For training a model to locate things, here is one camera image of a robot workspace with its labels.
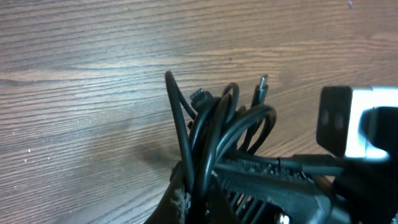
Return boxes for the black USB cable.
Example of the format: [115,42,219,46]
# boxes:
[164,70,346,200]

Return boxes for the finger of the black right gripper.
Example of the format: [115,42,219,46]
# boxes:
[215,160,333,223]

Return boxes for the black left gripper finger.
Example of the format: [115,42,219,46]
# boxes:
[146,161,241,224]

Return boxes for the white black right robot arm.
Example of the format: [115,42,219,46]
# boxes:
[206,106,397,223]

